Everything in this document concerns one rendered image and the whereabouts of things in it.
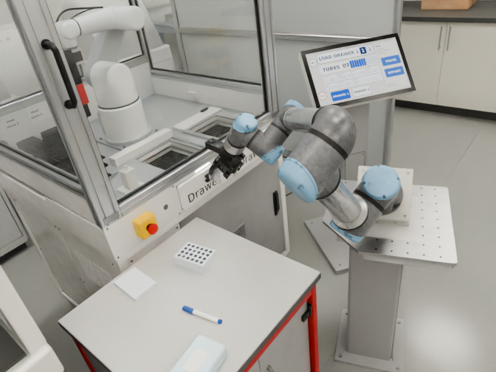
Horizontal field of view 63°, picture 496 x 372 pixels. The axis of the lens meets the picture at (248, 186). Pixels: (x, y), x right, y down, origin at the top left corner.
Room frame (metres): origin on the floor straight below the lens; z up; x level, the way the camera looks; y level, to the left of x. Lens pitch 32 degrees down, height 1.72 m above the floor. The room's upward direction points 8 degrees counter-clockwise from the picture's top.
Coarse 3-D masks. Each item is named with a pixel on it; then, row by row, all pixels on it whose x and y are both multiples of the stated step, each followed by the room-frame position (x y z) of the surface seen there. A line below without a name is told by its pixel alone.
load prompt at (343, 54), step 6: (348, 48) 1.98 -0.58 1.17; (354, 48) 1.98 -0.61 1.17; (360, 48) 1.98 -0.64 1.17; (366, 48) 1.99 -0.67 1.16; (372, 48) 1.99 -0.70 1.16; (318, 54) 1.95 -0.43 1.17; (324, 54) 1.95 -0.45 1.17; (330, 54) 1.96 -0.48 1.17; (336, 54) 1.96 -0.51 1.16; (342, 54) 1.96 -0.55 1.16; (348, 54) 1.96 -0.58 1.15; (354, 54) 1.96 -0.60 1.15; (360, 54) 1.96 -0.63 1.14; (366, 54) 1.97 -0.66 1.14; (318, 60) 1.93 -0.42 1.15; (324, 60) 1.93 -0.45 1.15; (330, 60) 1.94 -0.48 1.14; (336, 60) 1.94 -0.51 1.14
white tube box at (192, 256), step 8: (184, 248) 1.11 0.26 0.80; (192, 248) 1.10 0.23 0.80; (200, 248) 1.10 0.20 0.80; (208, 248) 1.09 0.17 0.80; (176, 256) 1.07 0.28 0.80; (184, 256) 1.07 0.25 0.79; (192, 256) 1.06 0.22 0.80; (200, 256) 1.06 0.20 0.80; (208, 256) 1.05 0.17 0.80; (216, 256) 1.07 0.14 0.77; (176, 264) 1.07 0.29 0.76; (184, 264) 1.05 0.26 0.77; (192, 264) 1.03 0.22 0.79; (200, 264) 1.01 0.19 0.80; (208, 264) 1.03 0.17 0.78; (200, 272) 1.01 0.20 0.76
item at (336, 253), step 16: (352, 112) 1.91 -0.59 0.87; (368, 112) 1.94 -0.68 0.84; (352, 160) 1.92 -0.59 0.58; (352, 176) 1.92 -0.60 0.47; (304, 224) 2.13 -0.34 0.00; (320, 224) 2.06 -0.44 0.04; (320, 240) 1.92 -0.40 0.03; (336, 240) 1.89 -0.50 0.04; (336, 256) 1.75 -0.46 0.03; (336, 272) 1.64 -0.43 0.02
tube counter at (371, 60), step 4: (372, 56) 1.96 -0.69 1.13; (352, 60) 1.94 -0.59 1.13; (356, 60) 1.94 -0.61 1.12; (360, 60) 1.94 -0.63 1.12; (364, 60) 1.95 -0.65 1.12; (368, 60) 1.95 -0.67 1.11; (372, 60) 1.95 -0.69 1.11; (376, 60) 1.95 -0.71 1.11; (344, 64) 1.92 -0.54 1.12; (348, 64) 1.93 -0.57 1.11; (352, 64) 1.93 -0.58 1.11; (356, 64) 1.93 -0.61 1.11; (360, 64) 1.93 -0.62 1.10; (364, 64) 1.93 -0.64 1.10; (368, 64) 1.93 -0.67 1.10; (344, 68) 1.91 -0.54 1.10; (348, 68) 1.91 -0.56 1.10; (352, 68) 1.91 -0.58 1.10
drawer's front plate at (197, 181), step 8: (208, 168) 1.43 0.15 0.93; (192, 176) 1.38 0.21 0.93; (200, 176) 1.39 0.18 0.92; (184, 184) 1.33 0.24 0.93; (192, 184) 1.35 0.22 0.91; (200, 184) 1.38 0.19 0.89; (208, 184) 1.41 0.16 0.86; (216, 184) 1.44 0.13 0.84; (184, 192) 1.32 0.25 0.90; (192, 192) 1.35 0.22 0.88; (208, 192) 1.41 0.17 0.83; (184, 200) 1.31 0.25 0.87; (184, 208) 1.31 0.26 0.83
